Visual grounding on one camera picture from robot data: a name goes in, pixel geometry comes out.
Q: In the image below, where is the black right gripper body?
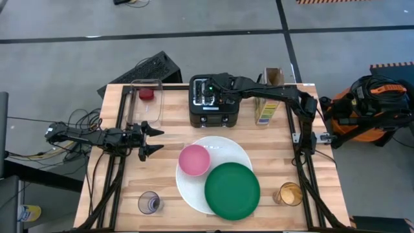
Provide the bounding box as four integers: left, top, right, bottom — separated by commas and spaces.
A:
210, 72, 242, 105

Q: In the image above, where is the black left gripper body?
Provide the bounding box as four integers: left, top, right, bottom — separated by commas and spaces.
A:
127, 122, 148, 162

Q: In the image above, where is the red apple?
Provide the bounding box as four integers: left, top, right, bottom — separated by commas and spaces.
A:
138, 87, 155, 101

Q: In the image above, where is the orange cereal box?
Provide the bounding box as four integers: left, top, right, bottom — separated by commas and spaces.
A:
254, 67, 285, 126

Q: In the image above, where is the purple tinted glass cup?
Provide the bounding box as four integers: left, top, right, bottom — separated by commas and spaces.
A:
138, 190, 164, 215

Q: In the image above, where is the clear plastic container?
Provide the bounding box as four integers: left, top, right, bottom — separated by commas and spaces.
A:
129, 78, 164, 128

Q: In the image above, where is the black four-slot toaster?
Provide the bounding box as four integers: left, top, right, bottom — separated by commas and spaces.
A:
188, 74, 241, 129

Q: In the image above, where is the pink bowl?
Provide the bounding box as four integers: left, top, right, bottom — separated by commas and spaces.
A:
178, 144, 212, 177

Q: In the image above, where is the white plate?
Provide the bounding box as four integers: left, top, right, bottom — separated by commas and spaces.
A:
175, 135, 254, 216

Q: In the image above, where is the green plate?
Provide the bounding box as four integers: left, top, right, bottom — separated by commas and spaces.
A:
204, 162, 261, 221

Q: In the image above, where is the amber glass cup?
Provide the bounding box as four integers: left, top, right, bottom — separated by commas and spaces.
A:
272, 181, 303, 207

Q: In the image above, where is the yellow bottle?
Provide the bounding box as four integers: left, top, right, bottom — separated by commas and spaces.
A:
17, 204, 42, 223

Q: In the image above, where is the orange black hazard strip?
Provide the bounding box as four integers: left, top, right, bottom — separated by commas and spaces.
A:
296, 0, 362, 5

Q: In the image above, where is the grey upright panel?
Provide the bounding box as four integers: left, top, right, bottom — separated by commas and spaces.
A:
0, 91, 9, 178

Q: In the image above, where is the orange and black vacuum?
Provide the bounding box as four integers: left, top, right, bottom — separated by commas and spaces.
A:
319, 74, 414, 150

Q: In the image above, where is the grey box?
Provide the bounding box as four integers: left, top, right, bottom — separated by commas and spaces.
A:
0, 175, 21, 233

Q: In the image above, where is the black mat with hazard stripes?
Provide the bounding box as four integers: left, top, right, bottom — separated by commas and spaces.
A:
369, 61, 414, 80

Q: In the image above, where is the black box with hazard stripes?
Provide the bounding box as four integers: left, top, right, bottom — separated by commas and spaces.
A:
350, 215, 414, 233

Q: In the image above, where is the black cable bundle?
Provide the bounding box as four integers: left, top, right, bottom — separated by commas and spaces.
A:
6, 108, 104, 163

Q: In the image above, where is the black device with cables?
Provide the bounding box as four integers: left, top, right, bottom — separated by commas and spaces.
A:
113, 0, 151, 8

